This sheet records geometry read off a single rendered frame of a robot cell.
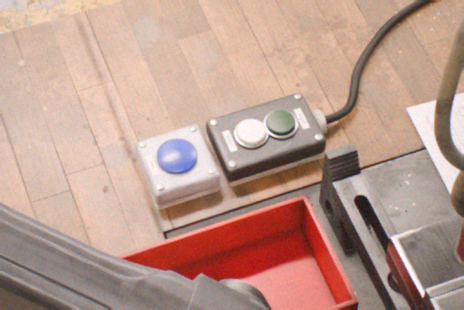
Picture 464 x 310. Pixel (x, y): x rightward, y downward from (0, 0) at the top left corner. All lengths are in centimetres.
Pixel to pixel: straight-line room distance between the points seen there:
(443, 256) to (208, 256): 32
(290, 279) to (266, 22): 32
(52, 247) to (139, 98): 58
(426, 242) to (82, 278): 30
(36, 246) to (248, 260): 48
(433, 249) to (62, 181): 45
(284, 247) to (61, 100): 29
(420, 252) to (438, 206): 31
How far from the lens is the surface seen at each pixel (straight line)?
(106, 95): 126
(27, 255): 68
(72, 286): 69
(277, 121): 119
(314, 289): 113
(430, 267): 88
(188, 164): 116
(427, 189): 121
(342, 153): 111
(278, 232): 115
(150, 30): 131
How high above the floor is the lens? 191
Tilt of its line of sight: 56 degrees down
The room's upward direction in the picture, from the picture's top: straight up
